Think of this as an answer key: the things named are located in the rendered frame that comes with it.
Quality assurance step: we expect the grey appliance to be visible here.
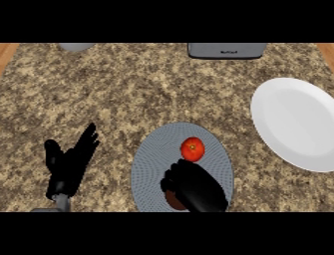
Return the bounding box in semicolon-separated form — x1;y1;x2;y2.
186;43;268;61

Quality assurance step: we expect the pale grey round object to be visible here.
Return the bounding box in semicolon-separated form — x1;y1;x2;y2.
58;43;97;53

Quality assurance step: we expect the red tomato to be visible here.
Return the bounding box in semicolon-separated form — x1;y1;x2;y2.
179;136;205;163

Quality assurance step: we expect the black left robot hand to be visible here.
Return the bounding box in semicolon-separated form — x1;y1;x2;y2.
43;122;102;201

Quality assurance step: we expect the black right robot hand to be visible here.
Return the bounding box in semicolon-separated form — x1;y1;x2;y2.
160;158;229;213

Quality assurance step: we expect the white round plate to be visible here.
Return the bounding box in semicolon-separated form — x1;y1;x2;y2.
248;77;334;173

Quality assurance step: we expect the round grey placemat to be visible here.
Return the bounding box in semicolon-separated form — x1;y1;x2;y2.
130;122;235;213

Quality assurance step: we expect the brown cupcake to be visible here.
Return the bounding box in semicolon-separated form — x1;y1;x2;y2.
164;190;189;211

